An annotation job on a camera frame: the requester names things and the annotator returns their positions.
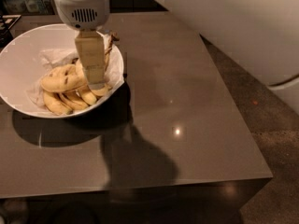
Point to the bottles on background shelf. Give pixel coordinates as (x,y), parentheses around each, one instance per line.
(26,7)

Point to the dark stovetop edge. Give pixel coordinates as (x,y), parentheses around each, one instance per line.
(6,23)

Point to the yellow banana bottom middle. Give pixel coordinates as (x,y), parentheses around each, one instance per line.
(73,101)

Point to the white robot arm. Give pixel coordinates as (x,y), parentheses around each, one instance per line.
(262,36)

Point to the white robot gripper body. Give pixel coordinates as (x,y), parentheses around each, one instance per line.
(81,11)

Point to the short yellow banana right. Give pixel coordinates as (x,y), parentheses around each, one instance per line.
(101,92)

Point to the large top yellow banana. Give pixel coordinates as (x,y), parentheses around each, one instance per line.
(64,78)

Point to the white bowl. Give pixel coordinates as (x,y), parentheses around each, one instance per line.
(20,66)

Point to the dark background cabinets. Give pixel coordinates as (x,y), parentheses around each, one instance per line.
(127,6)

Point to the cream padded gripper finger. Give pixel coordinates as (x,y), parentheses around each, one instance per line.
(91,52)

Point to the yellow banana bottom left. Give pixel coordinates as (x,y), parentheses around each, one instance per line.
(54,104)

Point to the white paper bowl liner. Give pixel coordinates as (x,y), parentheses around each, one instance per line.
(51,58)

